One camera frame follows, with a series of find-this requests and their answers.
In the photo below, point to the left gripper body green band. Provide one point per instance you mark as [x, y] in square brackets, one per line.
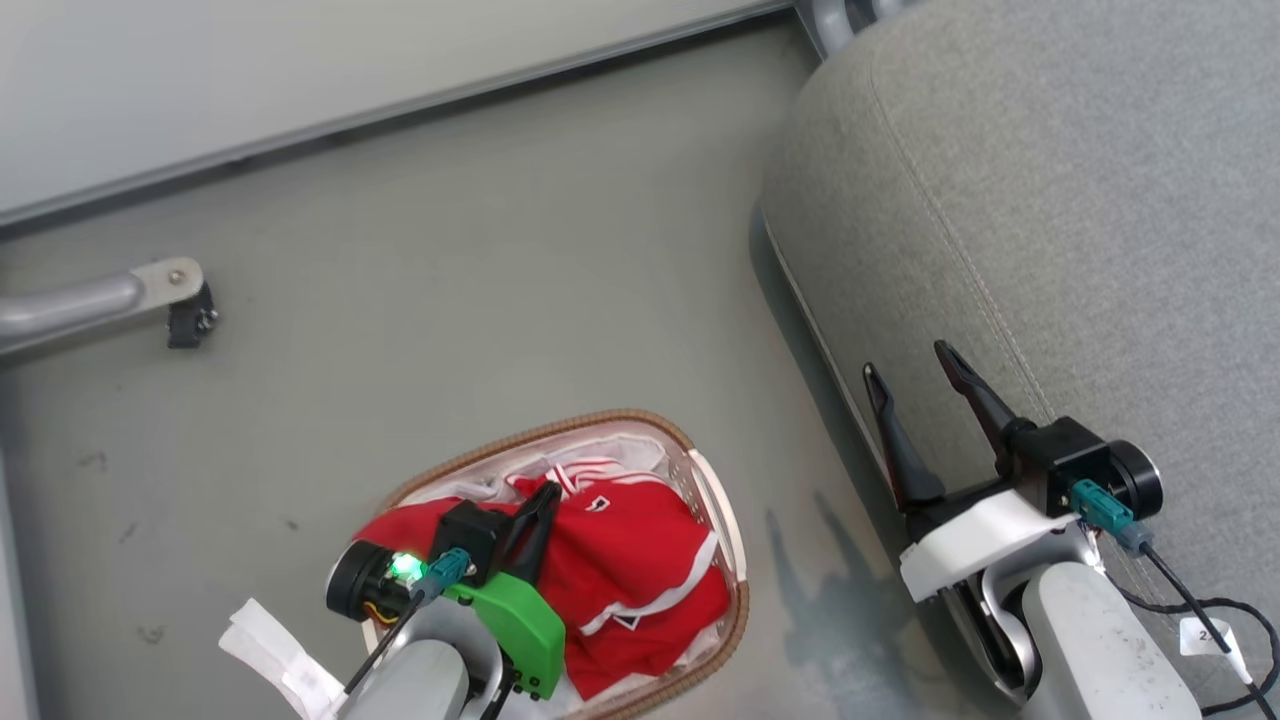
[520, 620]

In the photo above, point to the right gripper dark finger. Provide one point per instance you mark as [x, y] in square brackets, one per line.
[900, 440]
[975, 395]

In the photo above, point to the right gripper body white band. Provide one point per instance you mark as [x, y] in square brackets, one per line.
[975, 545]

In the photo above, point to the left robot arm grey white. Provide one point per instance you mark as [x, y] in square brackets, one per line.
[420, 670]

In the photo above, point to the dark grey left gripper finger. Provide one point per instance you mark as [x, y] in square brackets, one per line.
[532, 530]

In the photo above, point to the black caster wheel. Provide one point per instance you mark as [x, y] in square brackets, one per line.
[190, 322]

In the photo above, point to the white tape strip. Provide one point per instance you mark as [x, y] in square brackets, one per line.
[280, 660]

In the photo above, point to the grey fabric sofa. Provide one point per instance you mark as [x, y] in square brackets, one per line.
[1050, 200]

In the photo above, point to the grey metal stand leg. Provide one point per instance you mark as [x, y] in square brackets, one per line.
[80, 305]

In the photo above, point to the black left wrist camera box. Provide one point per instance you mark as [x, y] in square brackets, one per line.
[470, 535]

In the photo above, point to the white basket with brown rim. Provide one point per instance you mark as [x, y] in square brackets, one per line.
[725, 560]

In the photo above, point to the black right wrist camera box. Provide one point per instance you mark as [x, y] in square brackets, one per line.
[1085, 465]

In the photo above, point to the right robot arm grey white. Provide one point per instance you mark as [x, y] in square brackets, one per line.
[1090, 640]

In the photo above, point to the red garment with white trim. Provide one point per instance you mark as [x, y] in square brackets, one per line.
[640, 560]

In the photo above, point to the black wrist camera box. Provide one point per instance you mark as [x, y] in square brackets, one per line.
[1085, 465]
[470, 535]

